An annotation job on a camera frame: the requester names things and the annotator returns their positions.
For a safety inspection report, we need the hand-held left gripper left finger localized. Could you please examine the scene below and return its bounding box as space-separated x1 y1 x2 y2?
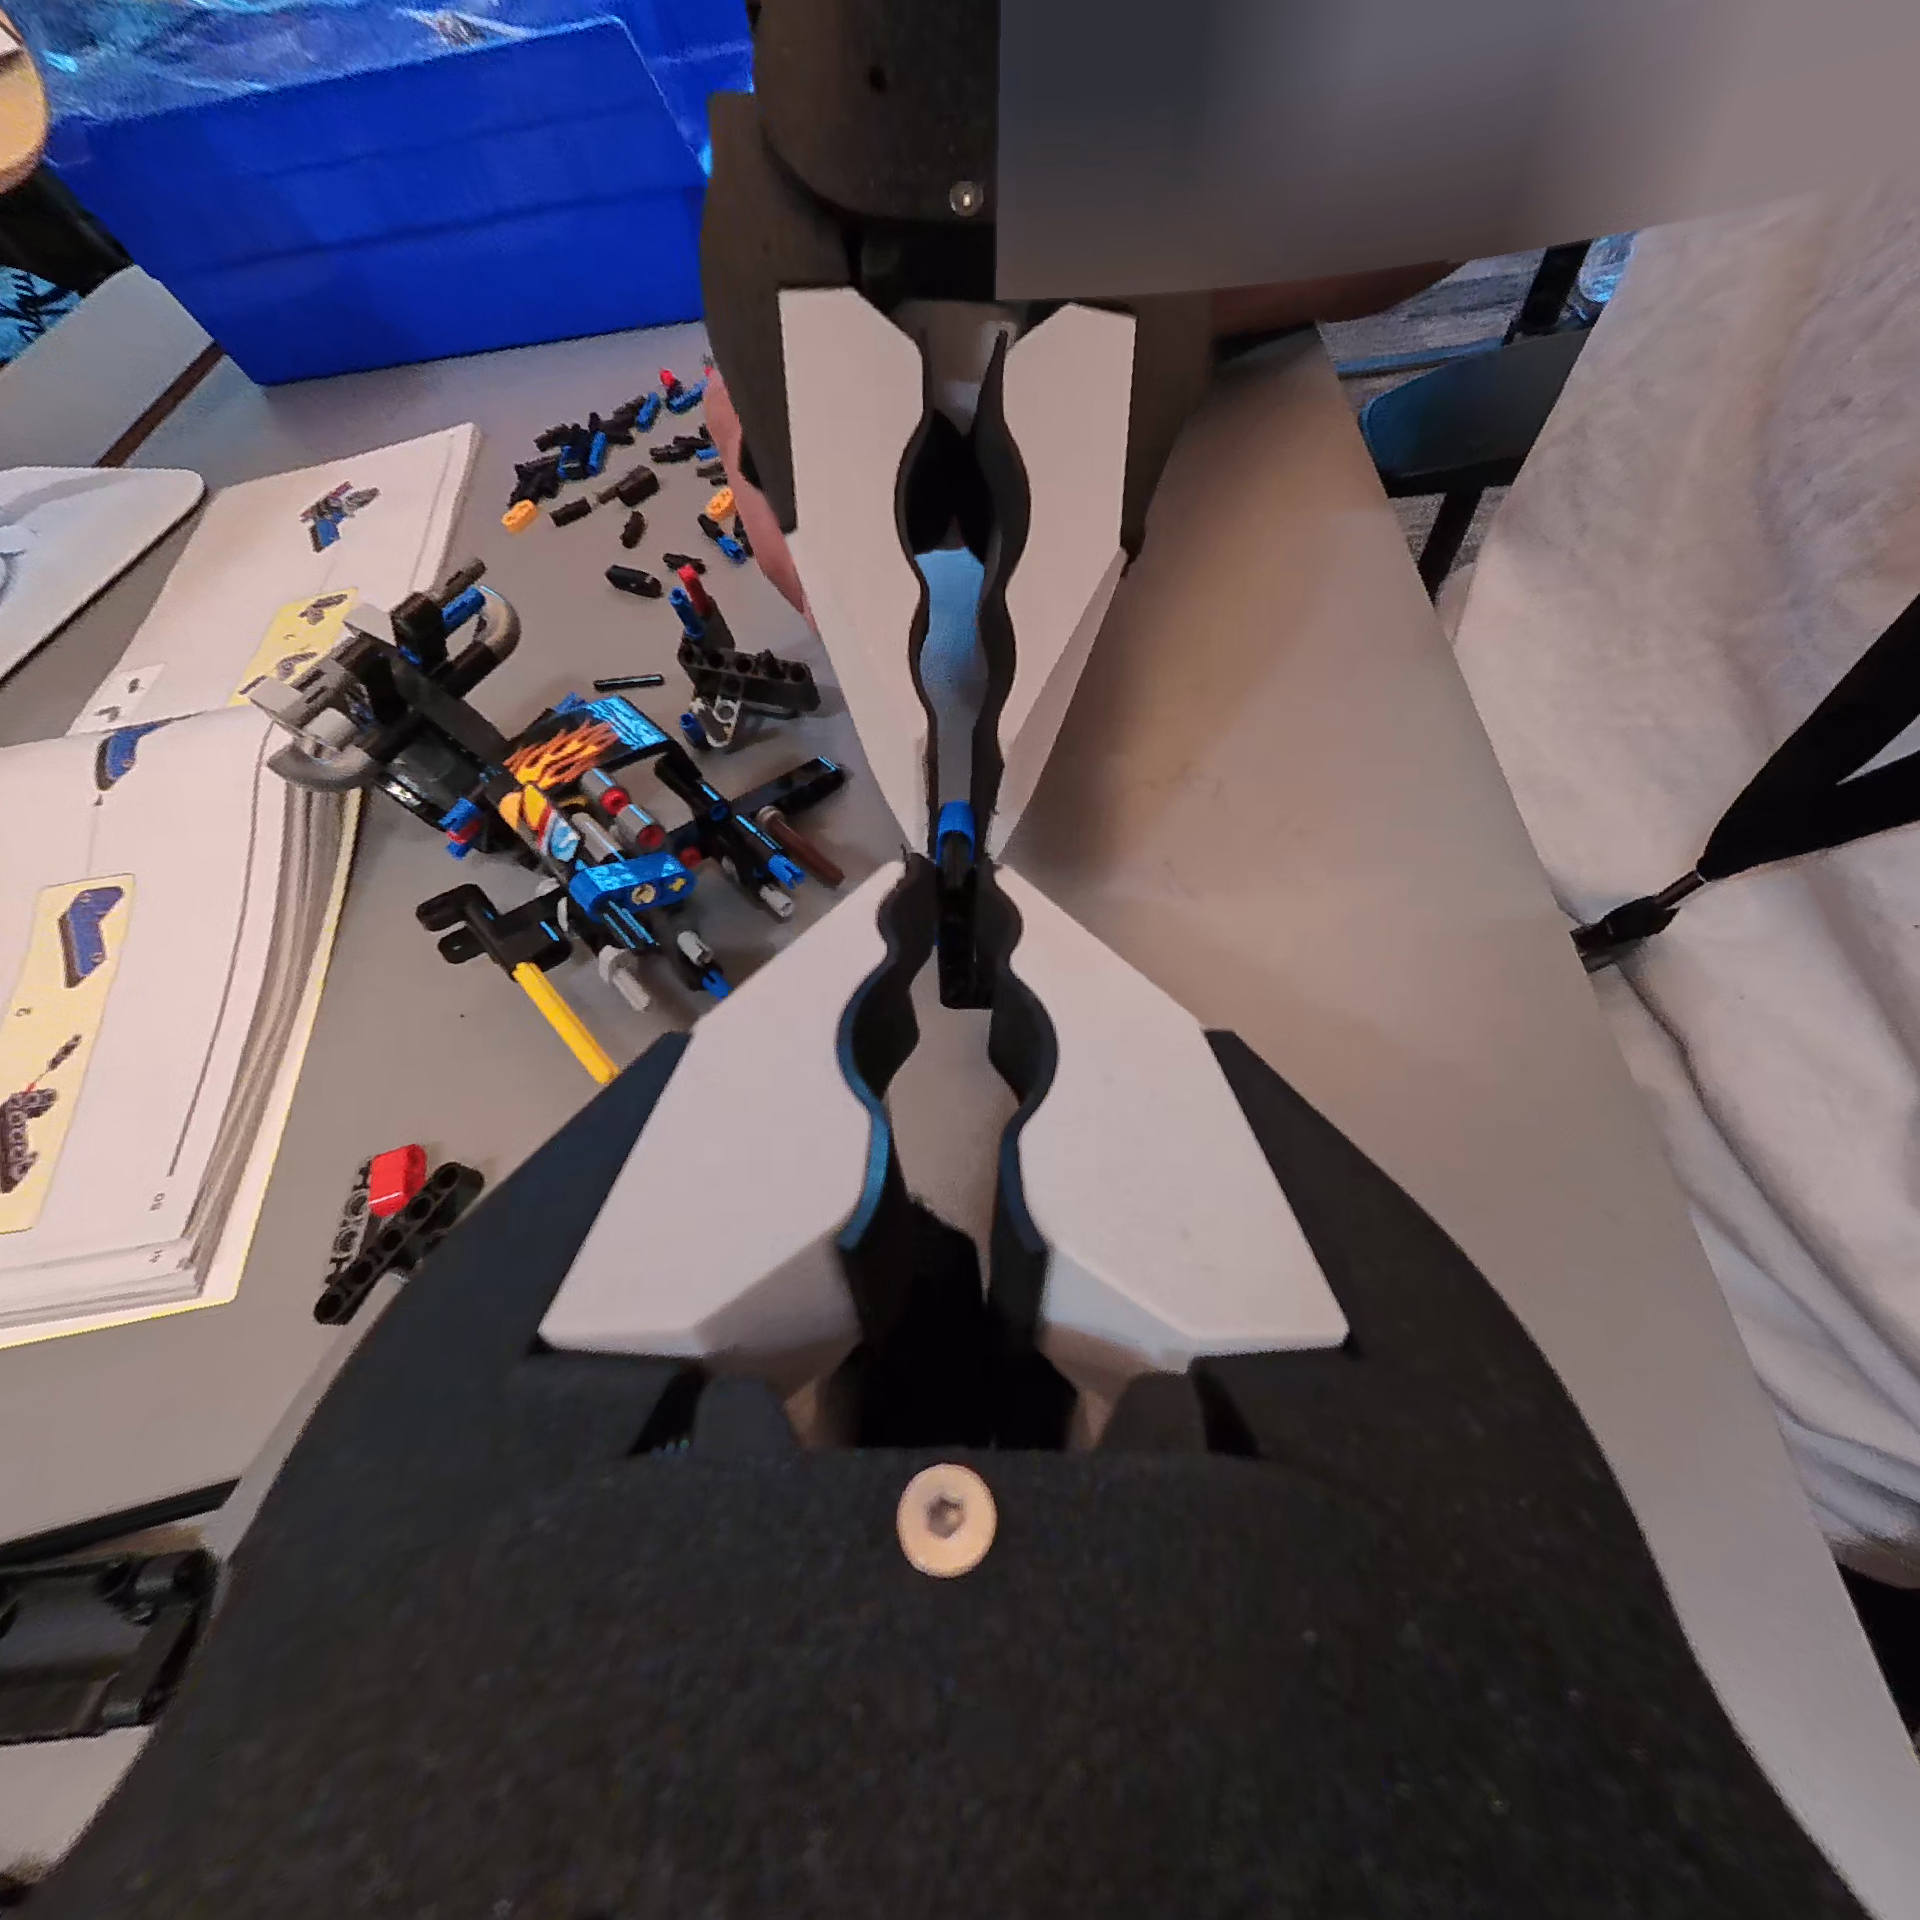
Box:
536 853 923 1413

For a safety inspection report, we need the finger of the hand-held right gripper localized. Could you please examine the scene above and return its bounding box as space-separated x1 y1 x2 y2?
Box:
778 285 962 864
960 300 1138 864

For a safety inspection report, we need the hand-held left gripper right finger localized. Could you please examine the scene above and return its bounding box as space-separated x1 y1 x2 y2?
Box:
977 857 1355 1408

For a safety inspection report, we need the pile of small lego pieces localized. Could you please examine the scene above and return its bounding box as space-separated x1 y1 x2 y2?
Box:
499 357 752 607

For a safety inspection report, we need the black studded lego beam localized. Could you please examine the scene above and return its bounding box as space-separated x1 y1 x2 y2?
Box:
675 637 823 752

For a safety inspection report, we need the brown lego axle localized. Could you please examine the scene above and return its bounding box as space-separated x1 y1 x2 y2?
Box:
756 804 853 889

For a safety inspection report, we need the partly built lego truck chassis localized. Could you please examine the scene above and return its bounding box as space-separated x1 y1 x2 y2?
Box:
252 557 849 1087

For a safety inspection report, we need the pile of large black lego pieces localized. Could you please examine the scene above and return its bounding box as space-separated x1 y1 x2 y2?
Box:
0 1549 215 1744

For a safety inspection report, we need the person's right hand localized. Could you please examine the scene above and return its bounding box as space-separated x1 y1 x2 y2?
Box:
705 373 823 618

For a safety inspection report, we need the blue storage bin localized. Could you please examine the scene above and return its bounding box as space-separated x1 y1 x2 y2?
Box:
45 0 752 386

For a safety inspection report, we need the open instruction booklet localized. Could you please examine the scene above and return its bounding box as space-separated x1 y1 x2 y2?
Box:
0 424 485 1353

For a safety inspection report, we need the white document stand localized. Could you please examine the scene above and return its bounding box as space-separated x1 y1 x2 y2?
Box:
0 469 208 684

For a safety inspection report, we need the black shoulder strap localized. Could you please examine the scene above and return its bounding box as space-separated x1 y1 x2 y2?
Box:
1573 597 1920 969

